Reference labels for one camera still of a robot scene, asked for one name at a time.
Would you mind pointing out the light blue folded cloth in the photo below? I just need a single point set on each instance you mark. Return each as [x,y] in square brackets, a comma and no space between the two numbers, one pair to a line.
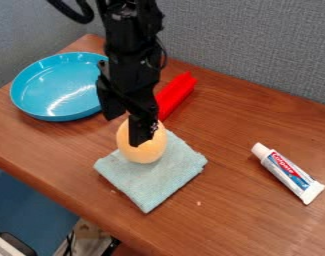
[151,183]

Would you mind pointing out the blue plate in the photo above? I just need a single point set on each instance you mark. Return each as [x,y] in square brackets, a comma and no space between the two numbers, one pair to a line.
[55,89]

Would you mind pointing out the white toothpaste tube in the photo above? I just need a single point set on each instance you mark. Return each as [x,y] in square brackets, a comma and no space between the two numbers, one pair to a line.
[294,177]

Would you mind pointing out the red rectangular block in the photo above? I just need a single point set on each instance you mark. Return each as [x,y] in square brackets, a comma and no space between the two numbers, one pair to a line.
[175,93]

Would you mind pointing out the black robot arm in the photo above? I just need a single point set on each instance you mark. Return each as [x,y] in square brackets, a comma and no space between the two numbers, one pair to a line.
[133,22]

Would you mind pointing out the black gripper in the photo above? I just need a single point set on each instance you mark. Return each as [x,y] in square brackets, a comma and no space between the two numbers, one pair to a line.
[125,85]

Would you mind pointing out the grey object under table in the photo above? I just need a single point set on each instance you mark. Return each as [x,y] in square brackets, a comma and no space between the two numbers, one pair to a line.
[88,241]

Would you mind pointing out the yellow orange ball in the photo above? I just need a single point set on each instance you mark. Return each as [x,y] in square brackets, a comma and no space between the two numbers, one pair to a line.
[149,151]

